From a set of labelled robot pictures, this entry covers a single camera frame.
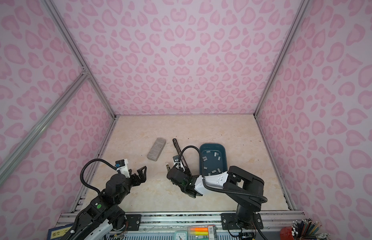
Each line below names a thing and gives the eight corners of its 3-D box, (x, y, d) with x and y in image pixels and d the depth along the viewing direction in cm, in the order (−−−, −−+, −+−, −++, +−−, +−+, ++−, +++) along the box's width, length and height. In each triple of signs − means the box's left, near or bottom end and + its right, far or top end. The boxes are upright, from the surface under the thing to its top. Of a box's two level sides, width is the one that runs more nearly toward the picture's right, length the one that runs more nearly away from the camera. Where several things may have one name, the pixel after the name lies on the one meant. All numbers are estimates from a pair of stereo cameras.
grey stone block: (147, 159, 98) (146, 156, 95) (158, 140, 108) (157, 137, 105) (156, 161, 97) (155, 159, 94) (166, 142, 107) (165, 139, 104)
